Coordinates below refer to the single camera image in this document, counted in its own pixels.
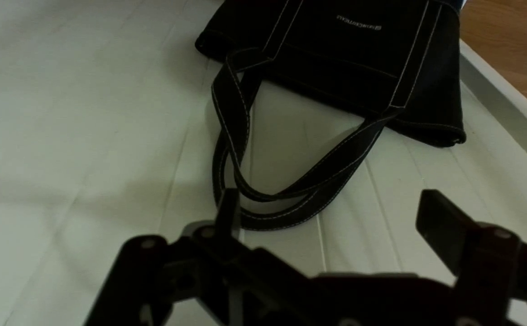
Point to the black tote bag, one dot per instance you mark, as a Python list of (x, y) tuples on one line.
[(391, 62)]

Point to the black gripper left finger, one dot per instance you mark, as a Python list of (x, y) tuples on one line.
[(235, 286)]

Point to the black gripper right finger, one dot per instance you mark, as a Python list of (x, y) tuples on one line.
[(487, 261)]

